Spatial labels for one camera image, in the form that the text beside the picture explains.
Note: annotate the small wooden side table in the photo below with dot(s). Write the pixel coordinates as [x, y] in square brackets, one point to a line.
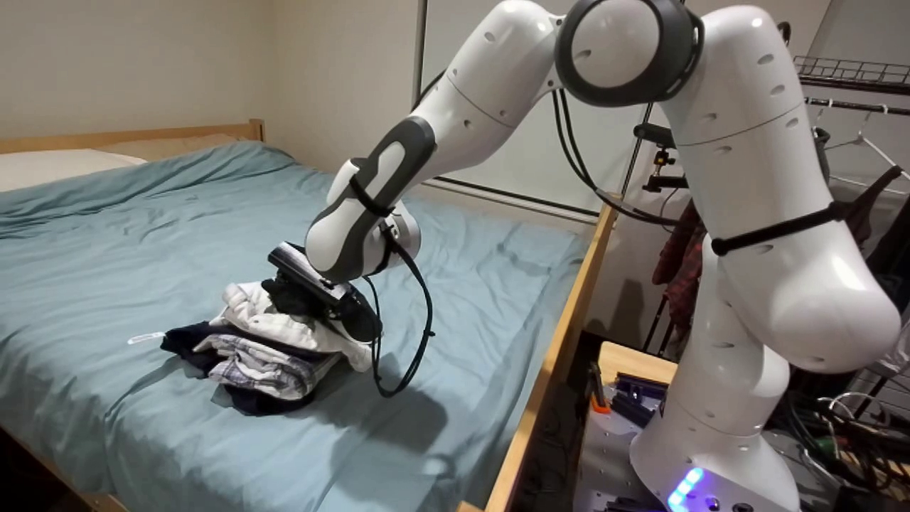
[615, 362]

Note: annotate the wooden bed frame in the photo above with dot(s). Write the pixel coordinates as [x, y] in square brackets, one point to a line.
[556, 352]

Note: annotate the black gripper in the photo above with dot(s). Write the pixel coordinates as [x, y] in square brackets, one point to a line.
[300, 292]

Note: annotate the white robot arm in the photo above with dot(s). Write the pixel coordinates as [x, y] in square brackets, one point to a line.
[783, 281]

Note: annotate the white striped folded garment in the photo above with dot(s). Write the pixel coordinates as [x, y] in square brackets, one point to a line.
[264, 380]

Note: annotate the white shorts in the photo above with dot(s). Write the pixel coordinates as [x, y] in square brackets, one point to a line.
[248, 308]

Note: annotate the light blue bed sheet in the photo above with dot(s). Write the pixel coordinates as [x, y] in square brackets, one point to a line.
[190, 287]

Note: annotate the white pillow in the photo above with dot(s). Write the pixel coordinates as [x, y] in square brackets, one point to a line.
[29, 170]

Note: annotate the navy folded shirt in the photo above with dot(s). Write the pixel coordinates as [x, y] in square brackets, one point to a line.
[191, 345]

